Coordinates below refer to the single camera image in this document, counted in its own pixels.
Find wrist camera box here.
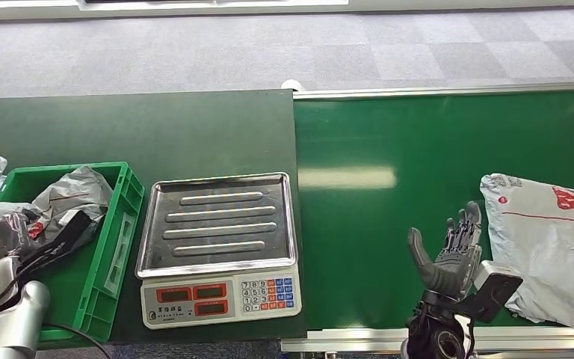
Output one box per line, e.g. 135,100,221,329
18,209,93,271
457,260,524,325

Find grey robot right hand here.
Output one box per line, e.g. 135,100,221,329
407,200,484,301

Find large grey mailer package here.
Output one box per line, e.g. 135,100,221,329
479,173,574,332

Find white scale with steel tray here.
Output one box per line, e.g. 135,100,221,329
135,171,303,331

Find green conveyor belt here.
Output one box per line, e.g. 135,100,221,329
293,90,574,331

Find green plastic crate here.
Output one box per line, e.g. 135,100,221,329
0,161,146,346

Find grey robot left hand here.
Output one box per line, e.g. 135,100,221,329
0,212,34,267

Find grey package with red print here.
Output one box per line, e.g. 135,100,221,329
0,165,115,263

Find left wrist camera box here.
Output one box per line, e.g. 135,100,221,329
18,209,93,271

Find aluminium conveyor frame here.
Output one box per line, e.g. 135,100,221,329
280,82,574,359

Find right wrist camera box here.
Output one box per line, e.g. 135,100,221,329
457,260,524,325

